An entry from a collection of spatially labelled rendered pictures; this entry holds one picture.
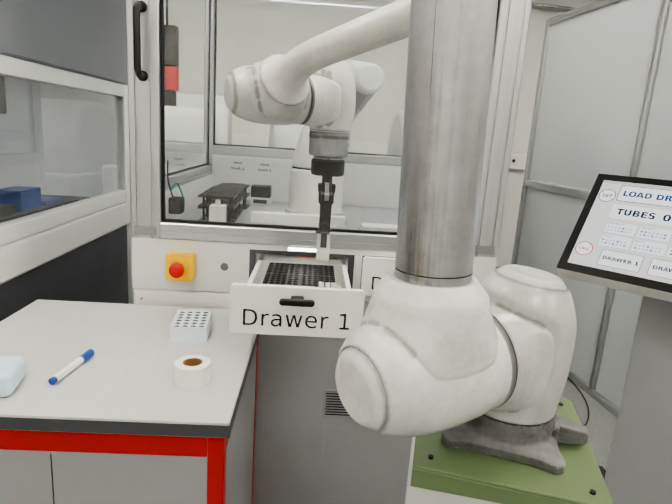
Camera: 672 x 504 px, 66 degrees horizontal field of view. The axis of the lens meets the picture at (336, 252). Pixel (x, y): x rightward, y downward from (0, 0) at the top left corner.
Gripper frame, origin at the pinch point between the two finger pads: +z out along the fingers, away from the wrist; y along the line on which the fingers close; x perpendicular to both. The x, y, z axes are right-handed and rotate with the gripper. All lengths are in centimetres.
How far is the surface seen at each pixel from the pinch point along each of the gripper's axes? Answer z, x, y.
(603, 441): 101, -132, 83
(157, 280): 18, 45, 23
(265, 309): 12.3, 11.9, -10.4
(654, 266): 0, -77, -4
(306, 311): 12.3, 3.0, -10.5
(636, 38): -78, -149, 144
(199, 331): 21.1, 27.7, -3.2
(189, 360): 20.1, 25.8, -20.6
